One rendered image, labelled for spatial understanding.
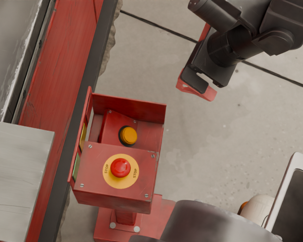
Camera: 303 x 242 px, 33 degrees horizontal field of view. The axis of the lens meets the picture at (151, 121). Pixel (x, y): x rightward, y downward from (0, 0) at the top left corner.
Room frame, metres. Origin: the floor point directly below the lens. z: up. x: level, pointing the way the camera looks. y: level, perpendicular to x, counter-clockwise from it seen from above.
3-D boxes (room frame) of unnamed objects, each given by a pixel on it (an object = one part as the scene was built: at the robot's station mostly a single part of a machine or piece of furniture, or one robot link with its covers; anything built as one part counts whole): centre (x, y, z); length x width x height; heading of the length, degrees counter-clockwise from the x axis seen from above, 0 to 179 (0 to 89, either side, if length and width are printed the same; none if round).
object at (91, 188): (0.34, 0.06, 0.75); 0.20 x 0.16 x 0.18; 174
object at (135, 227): (0.34, 0.06, 0.13); 0.10 x 0.10 x 0.01; 84
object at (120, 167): (0.29, 0.05, 0.79); 0.04 x 0.04 x 0.04
